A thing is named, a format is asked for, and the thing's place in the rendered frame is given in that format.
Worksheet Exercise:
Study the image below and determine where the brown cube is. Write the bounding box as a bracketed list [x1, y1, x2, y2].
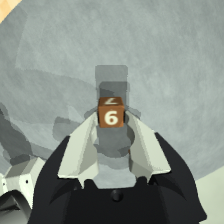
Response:
[97, 97, 124, 128]

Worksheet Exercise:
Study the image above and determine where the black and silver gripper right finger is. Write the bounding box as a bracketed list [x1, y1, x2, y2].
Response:
[123, 109, 207, 222]

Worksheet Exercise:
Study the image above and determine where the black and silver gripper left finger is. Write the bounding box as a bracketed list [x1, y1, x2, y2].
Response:
[27, 110, 99, 224]

